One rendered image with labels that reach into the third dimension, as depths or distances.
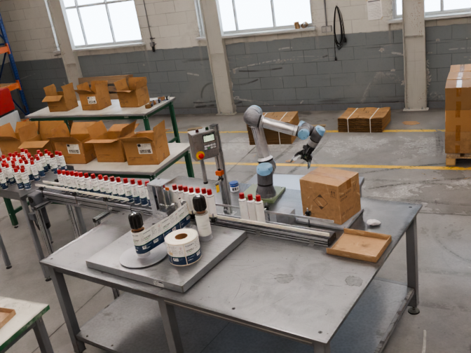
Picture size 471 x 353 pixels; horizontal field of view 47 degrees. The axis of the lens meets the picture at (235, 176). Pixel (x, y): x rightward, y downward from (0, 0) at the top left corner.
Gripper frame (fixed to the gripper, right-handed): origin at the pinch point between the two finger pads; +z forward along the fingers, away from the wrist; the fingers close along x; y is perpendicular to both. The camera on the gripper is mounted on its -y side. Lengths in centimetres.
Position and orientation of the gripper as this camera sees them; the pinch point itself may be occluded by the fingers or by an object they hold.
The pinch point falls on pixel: (298, 165)
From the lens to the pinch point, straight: 414.7
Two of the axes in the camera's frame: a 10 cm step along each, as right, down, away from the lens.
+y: -0.2, 5.2, -8.5
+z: -4.0, 7.8, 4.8
